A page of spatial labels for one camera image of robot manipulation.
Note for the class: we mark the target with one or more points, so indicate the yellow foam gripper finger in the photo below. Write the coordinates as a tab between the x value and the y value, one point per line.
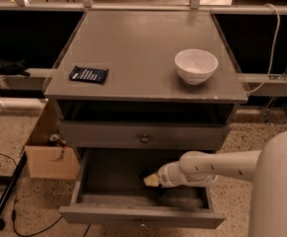
152	180

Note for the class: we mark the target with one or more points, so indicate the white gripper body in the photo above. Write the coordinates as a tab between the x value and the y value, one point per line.
165	177

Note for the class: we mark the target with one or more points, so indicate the dark chocolate rxbar wrapper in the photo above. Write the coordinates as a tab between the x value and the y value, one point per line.
148	171

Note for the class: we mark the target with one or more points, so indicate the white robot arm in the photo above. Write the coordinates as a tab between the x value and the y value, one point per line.
265	168

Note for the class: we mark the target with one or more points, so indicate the open grey lower drawer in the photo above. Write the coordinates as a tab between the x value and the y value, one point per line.
108	191

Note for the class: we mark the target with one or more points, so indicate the closed grey upper drawer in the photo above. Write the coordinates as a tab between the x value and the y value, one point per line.
142	135

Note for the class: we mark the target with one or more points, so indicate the grey drawer cabinet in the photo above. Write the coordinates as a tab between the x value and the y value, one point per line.
139	49

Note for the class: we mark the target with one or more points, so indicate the metal can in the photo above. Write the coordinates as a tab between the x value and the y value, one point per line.
54	138

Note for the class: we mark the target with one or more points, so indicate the white ceramic bowl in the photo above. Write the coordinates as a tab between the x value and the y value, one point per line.
195	66

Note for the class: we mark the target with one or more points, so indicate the cardboard box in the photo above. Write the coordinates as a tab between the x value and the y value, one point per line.
47	160

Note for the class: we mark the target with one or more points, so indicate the blue snack bar wrapper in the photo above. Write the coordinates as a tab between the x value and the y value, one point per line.
89	75

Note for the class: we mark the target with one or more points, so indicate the black bar on floor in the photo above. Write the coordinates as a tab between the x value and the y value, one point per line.
10	182

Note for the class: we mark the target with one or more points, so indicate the black cloth on rail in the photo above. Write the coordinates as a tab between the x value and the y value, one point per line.
13	68

